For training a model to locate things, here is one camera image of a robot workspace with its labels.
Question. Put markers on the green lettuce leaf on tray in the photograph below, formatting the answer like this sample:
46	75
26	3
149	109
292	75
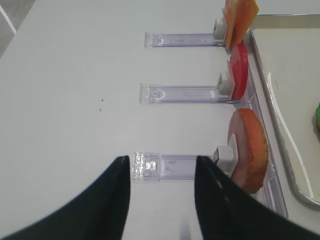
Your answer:
317	117

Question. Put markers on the upright red tomato slice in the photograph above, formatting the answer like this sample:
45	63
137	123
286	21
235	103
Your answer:
238	70

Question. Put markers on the clear pusher track left bun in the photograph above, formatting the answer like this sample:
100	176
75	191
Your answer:
148	166

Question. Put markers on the cream metal tray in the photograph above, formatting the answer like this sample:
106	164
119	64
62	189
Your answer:
287	51

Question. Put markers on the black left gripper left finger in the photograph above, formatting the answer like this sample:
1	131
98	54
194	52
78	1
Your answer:
98	213

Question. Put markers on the clear pusher track cheese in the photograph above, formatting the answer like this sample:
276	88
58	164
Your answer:
160	40

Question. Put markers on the right orange cheese slice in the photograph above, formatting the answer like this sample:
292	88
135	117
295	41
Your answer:
246	12

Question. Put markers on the orange cheese slice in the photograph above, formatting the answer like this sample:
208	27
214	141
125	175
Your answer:
230	14
246	12

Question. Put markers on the left orange cheese slice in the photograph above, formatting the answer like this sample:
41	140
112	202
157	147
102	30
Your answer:
230	14

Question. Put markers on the clear pusher track tomato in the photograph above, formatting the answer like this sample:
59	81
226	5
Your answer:
170	94

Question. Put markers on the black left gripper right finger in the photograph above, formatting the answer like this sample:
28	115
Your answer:
226	212

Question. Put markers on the bread bun slice left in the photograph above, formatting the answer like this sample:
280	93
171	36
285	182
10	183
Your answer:
250	170

